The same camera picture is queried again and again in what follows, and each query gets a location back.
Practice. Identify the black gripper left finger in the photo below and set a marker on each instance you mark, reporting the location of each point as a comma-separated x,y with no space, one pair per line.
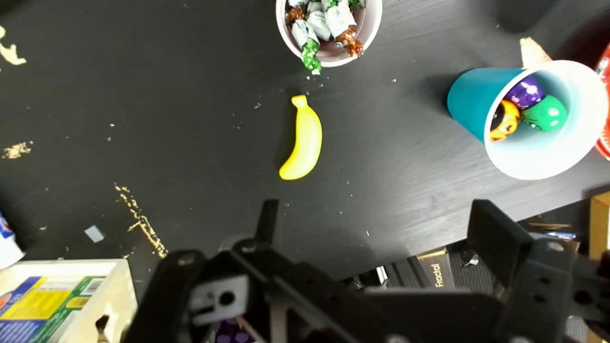
268,221

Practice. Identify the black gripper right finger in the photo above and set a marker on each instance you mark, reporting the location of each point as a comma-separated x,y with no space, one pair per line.
499,240

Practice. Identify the blue plastic cup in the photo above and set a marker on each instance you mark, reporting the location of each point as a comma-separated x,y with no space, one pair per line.
470,101

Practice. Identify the red plastic cup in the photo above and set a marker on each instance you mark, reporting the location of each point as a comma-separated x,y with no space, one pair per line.
337,61

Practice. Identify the black box white lettering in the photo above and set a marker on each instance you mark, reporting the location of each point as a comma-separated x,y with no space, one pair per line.
439,272

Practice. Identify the yellow toy banana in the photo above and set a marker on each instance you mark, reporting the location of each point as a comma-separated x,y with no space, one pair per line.
306,135

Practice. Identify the wooden desk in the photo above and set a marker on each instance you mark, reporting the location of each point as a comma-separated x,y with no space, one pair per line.
601,221

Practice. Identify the orange yellow toy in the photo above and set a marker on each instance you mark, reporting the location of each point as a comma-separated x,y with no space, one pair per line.
506,124

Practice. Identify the green toy ball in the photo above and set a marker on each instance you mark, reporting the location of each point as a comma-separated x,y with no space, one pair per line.
546,114

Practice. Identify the red plastic bowl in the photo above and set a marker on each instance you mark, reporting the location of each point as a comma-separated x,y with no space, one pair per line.
605,149

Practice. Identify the purple toy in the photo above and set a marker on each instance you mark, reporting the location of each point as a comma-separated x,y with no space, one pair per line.
525,93

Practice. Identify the white plastic spoon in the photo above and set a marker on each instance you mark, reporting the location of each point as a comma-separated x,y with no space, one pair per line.
533,51

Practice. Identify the white blue tube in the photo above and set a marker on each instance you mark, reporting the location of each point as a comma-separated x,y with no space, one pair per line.
9,244

